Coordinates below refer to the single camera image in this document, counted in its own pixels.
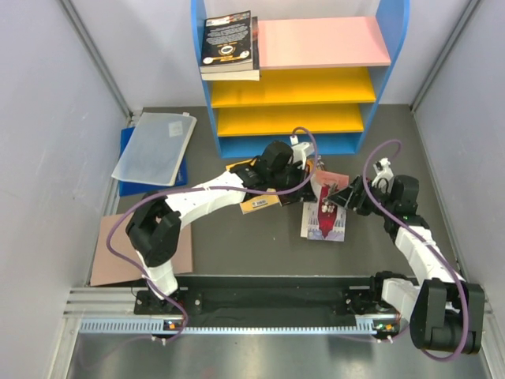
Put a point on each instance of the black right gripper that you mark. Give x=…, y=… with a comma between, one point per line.
x=357, y=202

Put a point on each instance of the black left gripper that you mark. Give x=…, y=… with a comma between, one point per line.
x=306, y=192

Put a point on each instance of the black red-lettered glossy book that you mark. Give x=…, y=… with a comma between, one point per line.
x=305, y=194

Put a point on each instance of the purple red illustrated book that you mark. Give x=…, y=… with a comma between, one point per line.
x=323, y=220

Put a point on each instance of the yellow Shakespeare paperback book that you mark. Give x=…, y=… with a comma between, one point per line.
x=257, y=203

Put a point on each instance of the dark Tale of Two Cities book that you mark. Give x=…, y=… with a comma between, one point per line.
x=245, y=75

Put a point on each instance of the black Storey Treehouse book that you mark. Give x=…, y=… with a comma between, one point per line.
x=227, y=44

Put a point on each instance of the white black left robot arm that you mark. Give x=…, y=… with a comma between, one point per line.
x=155, y=226

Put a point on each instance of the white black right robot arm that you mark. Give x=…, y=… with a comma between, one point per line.
x=445, y=313

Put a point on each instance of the colourful blue-framed bookshelf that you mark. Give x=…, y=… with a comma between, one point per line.
x=327, y=74

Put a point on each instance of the translucent white zip file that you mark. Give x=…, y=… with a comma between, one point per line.
x=164, y=121

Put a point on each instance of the blue folder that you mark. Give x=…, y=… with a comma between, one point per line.
x=152, y=159

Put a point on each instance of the pink brown flat folder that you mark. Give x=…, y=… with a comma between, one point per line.
x=109, y=269

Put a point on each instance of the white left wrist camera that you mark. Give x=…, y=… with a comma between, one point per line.
x=301, y=150

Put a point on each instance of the grey slotted cable duct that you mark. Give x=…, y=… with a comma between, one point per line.
x=142, y=326

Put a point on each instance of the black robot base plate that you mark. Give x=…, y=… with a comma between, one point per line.
x=270, y=300

